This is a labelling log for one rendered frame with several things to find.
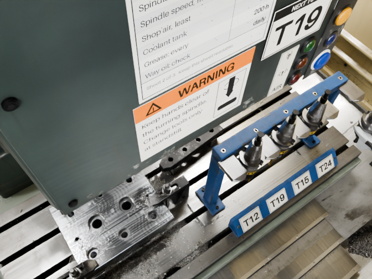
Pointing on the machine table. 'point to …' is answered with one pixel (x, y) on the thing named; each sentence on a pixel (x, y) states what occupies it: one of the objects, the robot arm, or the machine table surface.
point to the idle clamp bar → (211, 136)
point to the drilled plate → (140, 185)
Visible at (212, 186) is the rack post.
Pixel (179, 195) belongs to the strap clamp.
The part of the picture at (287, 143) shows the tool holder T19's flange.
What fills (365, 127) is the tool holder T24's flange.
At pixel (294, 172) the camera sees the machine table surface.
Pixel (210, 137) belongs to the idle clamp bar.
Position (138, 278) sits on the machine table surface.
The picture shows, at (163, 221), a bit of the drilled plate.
